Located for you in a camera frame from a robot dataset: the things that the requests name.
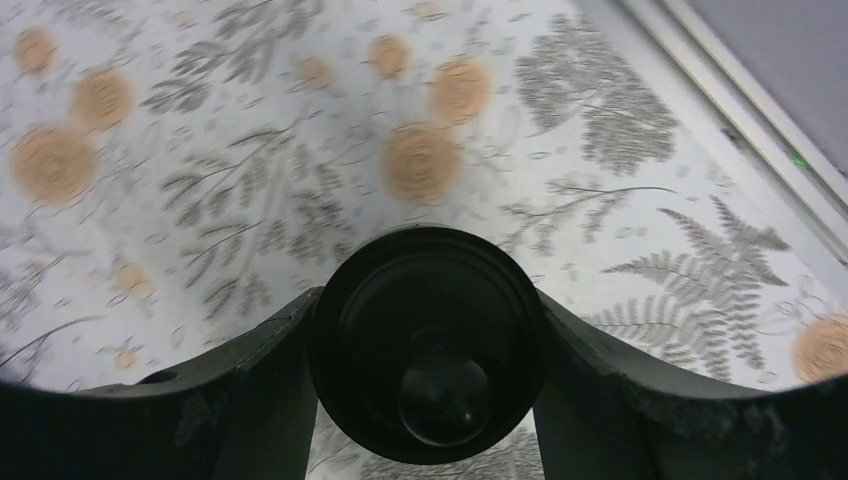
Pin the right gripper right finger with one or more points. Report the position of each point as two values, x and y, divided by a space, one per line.
608 410

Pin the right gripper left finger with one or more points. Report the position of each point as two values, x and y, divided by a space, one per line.
243 410

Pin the black-cap squeeze bottle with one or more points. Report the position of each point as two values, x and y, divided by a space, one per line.
428 345

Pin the floral patterned table mat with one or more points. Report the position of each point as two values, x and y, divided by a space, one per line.
174 173

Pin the aluminium frame rail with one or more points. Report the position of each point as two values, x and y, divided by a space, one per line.
762 86

